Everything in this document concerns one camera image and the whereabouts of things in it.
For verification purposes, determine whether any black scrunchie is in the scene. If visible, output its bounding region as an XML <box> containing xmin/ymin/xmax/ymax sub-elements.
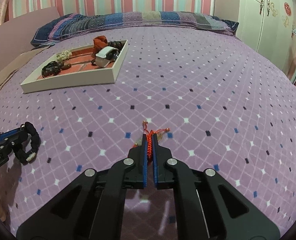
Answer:
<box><xmin>11</xmin><ymin>121</ymin><xmax>41</xmax><ymax>165</ymax></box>

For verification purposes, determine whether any orange scrunchie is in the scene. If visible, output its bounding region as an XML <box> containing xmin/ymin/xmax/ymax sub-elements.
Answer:
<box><xmin>93</xmin><ymin>35</ymin><xmax>108</xmax><ymax>54</ymax></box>

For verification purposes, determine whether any cream white scrunchie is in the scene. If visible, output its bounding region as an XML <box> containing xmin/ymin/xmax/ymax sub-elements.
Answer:
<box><xmin>56</xmin><ymin>50</ymin><xmax>72</xmax><ymax>62</ymax></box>

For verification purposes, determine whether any pink headboard cushion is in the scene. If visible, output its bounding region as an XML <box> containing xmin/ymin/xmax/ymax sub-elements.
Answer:
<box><xmin>0</xmin><ymin>7</ymin><xmax>60</xmax><ymax>71</ymax></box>

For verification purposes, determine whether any patchwork blue purple pillow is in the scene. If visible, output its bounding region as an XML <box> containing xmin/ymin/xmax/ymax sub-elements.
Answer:
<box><xmin>31</xmin><ymin>11</ymin><xmax>239</xmax><ymax>47</ymax></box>

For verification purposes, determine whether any white tray brick pattern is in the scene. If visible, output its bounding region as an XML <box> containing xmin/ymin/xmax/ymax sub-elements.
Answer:
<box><xmin>21</xmin><ymin>40</ymin><xmax>128</xmax><ymax>94</ymax></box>

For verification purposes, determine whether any red braided cord bracelet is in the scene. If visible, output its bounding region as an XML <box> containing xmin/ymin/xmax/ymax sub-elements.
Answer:
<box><xmin>134</xmin><ymin>120</ymin><xmax>171</xmax><ymax>167</ymax></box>

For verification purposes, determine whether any white wardrobe with decals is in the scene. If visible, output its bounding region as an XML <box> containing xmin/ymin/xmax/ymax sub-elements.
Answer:
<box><xmin>237</xmin><ymin>0</ymin><xmax>296</xmax><ymax>74</ymax></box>

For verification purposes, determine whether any black hair claw clip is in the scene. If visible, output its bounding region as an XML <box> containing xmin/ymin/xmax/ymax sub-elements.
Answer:
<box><xmin>41</xmin><ymin>61</ymin><xmax>61</xmax><ymax>78</ymax></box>

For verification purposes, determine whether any brown wooden bead bracelet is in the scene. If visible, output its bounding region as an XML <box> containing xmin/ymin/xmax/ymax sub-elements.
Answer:
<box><xmin>108</xmin><ymin>41</ymin><xmax>125</xmax><ymax>55</ymax></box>

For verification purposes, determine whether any purple diamond pattern bedspread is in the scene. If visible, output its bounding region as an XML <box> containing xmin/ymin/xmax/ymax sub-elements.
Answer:
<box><xmin>0</xmin><ymin>27</ymin><xmax>296</xmax><ymax>233</ymax></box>

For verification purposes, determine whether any tan beige blanket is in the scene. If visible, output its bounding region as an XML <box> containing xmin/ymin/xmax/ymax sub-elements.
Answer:
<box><xmin>0</xmin><ymin>46</ymin><xmax>50</xmax><ymax>90</ymax></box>

